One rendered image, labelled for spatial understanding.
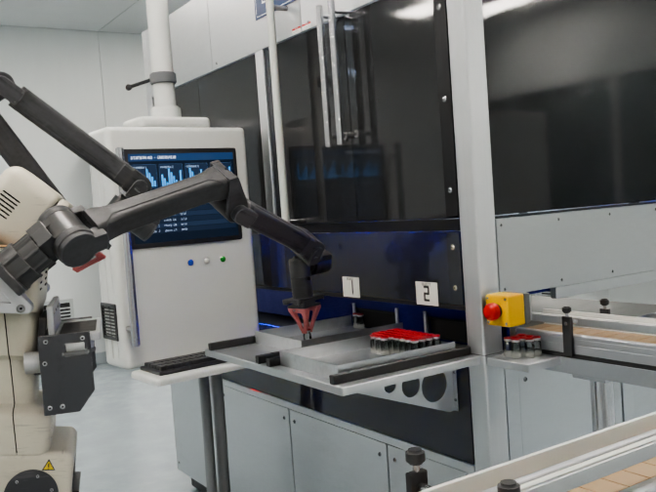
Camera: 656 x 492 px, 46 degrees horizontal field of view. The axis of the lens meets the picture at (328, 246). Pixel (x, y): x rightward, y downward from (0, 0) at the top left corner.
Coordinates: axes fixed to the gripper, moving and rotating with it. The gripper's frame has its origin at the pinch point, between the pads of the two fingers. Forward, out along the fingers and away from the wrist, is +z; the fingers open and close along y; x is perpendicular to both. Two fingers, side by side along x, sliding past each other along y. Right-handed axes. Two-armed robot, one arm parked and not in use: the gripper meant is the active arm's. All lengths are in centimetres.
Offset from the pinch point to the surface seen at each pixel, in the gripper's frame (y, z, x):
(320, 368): -24.6, 2.3, -28.0
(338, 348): -3.6, 3.6, -14.3
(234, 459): 40, 65, 89
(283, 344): -5.0, 3.1, 4.5
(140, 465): 63, 93, 197
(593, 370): 13, 9, -74
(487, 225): 13, -25, -52
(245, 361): -19.7, 4.3, 3.8
